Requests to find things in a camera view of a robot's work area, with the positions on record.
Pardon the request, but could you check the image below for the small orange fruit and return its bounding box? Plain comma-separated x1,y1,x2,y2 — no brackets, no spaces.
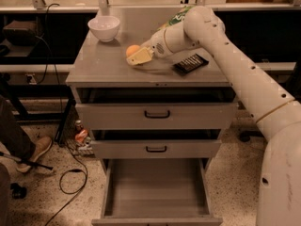
126,45,140,57

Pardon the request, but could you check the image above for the green chip bag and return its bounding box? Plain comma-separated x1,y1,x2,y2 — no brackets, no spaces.
157,6,193,30

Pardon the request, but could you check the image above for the dark chocolate bar wrapper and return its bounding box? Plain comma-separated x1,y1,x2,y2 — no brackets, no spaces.
173,54,209,74

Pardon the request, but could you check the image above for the grey drawer cabinet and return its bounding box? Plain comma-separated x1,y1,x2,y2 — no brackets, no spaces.
65,6,251,226

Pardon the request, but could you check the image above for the white bowl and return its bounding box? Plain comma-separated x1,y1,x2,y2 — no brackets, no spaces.
87,16,120,42

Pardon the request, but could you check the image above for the grey drawer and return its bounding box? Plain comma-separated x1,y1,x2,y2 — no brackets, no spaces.
76,103,237,130
92,158,223,226
91,139,221,159

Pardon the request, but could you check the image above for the black floor cable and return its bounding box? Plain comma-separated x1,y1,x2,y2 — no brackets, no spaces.
43,141,89,226

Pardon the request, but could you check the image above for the grey bottom drawer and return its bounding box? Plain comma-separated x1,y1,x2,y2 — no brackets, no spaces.
92,158,223,226

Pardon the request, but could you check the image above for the dark box on shelf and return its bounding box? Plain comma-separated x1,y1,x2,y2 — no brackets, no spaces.
2,20,38,46

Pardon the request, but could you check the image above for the tan shoe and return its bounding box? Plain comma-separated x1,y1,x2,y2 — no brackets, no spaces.
16,136,53,173

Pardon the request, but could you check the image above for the black office chair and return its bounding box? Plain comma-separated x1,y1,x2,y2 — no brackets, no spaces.
239,131,263,142

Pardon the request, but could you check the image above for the grey top drawer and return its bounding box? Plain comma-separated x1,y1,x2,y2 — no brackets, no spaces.
76,103,237,130

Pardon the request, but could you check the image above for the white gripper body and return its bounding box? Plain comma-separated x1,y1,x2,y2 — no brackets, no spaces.
142,29,172,58

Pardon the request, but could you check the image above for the black rod on floor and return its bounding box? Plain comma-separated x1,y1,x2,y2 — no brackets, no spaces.
0,152,53,170

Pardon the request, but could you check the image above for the grey middle drawer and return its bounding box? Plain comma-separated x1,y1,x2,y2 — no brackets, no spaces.
91,139,221,159

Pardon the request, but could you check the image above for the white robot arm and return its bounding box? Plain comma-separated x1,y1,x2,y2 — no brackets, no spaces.
126,6,301,226

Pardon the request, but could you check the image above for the dark trouser leg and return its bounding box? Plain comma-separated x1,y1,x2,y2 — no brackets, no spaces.
0,96,35,159

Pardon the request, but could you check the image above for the orange bottle on floor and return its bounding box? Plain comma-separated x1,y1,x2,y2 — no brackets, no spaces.
75,129,88,143

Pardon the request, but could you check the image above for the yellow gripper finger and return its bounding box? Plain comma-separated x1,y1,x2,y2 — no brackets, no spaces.
126,46,153,66

